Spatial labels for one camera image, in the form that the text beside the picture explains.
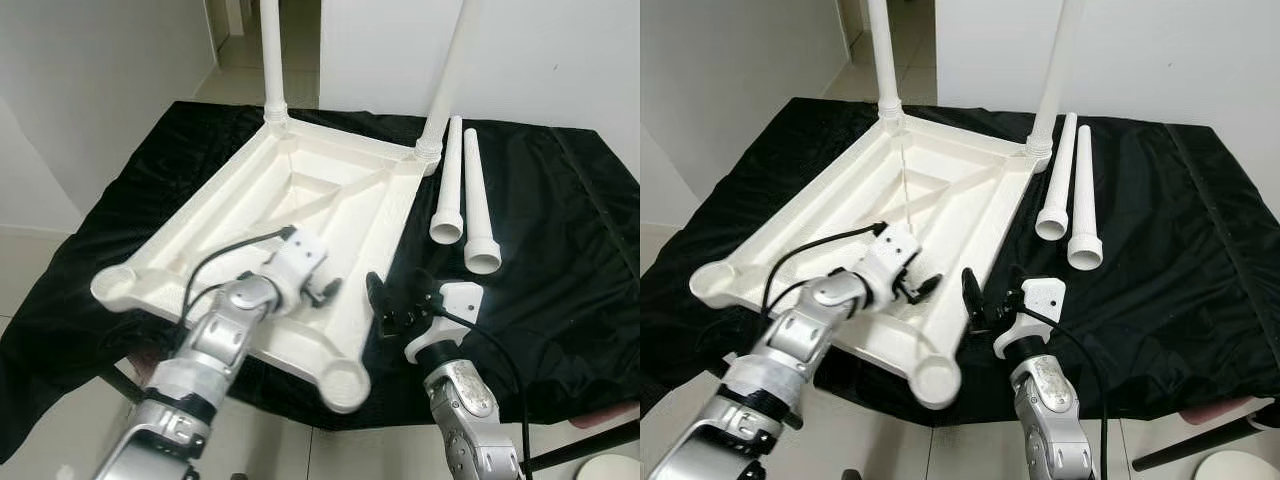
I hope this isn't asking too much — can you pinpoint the white plastic table leg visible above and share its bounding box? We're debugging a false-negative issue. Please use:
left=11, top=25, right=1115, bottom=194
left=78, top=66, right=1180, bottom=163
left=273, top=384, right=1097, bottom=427
left=1066, top=125, right=1105, bottom=272
left=462, top=128, right=504, bottom=276
left=415, top=0, right=472, bottom=167
left=430, top=115, right=467, bottom=245
left=1035, top=112, right=1082, bottom=242
left=258, top=0, right=292, bottom=127
left=865, top=0, right=907, bottom=122
left=1025, top=0, right=1087, bottom=162

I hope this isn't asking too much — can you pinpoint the pink table corner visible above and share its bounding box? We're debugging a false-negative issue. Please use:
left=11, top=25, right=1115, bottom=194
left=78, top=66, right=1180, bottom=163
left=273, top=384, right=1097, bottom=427
left=1180, top=398, right=1262, bottom=427
left=570, top=405, right=641, bottom=430

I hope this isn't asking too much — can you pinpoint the white round stool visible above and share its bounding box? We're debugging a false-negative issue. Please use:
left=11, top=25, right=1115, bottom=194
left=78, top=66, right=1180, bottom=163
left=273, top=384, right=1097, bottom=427
left=1190, top=450, right=1280, bottom=480
left=580, top=455, right=641, bottom=480

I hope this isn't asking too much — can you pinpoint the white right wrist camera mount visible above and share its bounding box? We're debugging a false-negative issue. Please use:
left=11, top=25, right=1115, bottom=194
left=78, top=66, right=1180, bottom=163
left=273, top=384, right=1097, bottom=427
left=993, top=278, right=1067, bottom=360
left=405, top=282, right=487, bottom=364

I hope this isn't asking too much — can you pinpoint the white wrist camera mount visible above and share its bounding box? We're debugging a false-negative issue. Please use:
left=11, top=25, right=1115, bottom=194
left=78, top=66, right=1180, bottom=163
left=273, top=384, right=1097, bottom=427
left=993, top=278, right=1067, bottom=360
left=405, top=282, right=487, bottom=364
left=862, top=222, right=924, bottom=302
left=262, top=228, right=330, bottom=312

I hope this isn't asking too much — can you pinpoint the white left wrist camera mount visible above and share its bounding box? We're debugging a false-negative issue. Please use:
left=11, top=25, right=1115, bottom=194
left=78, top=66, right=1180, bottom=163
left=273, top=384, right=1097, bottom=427
left=862, top=222, right=924, bottom=302
left=262, top=228, right=330, bottom=312

